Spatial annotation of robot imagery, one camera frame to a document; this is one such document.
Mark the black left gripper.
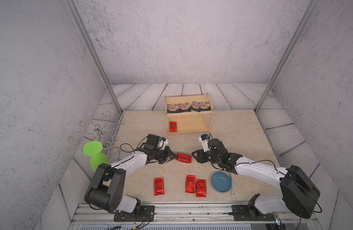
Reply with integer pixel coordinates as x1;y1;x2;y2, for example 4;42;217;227
152;146;178;164

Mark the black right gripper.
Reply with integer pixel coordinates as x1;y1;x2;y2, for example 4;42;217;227
191;149;221;165

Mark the red tea bag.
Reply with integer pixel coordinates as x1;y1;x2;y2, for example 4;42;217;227
176;153;192;163
186;175;196;194
154;177;165;196
169;121;177;133
196;179;207;197

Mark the brown tea bag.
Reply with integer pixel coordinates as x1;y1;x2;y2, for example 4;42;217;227
197;102;211;111
166;104;180;113
177;103;191;113
189;102;201;112

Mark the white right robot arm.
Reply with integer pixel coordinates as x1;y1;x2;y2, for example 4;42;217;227
192;134;320;219

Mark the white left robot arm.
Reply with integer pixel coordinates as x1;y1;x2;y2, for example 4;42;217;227
84;144;177;215

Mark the light wooden two-tier shelf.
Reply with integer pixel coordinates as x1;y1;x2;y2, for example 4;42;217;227
165;94;214;134

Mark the blue round plate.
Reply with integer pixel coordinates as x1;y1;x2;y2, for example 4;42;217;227
211;172;233;193

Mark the green plastic goblet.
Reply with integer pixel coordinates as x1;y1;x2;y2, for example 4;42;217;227
82;141;110;172

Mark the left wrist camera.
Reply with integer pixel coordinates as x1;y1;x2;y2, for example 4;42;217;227
146;134;168;150

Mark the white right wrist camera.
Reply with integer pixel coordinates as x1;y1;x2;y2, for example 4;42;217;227
198;134;210;152

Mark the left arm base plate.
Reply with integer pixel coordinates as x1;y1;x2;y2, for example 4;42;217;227
114;205;155;223

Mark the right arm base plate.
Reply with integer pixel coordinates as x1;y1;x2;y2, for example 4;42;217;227
228;205;275;221

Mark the silver wire cup rack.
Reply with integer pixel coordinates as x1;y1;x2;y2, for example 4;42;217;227
68;111;125;158

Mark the left aluminium corner post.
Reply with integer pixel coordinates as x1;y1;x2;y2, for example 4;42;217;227
64;0;123;113

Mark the aluminium corner post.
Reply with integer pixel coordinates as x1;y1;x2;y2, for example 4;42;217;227
254;0;320;115
64;0;123;113

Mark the right aluminium corner post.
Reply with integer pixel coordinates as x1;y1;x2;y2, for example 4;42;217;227
254;0;320;115

